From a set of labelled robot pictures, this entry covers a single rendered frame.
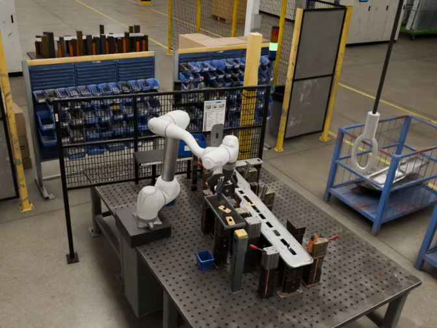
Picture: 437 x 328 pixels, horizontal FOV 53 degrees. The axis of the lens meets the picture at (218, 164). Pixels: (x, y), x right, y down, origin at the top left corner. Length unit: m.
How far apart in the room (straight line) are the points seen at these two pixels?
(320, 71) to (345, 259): 3.66
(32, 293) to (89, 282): 0.46
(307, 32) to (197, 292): 4.11
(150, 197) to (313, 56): 3.79
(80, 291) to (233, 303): 1.59
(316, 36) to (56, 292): 4.44
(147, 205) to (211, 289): 0.76
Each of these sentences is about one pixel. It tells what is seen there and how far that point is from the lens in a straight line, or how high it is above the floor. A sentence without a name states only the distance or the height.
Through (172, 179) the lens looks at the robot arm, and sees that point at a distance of 3.32.
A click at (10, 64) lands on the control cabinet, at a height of 0.27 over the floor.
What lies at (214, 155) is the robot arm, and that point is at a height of 1.63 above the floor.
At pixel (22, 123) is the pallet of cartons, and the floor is 0.60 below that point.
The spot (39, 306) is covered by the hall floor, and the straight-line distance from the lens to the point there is 4.01.
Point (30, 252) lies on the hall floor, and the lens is 4.56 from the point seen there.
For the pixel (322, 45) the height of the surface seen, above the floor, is 1.49.
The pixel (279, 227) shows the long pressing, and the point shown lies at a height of 1.00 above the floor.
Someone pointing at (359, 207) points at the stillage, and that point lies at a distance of 5.12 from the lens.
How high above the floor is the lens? 2.75
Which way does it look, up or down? 27 degrees down
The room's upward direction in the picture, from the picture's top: 4 degrees clockwise
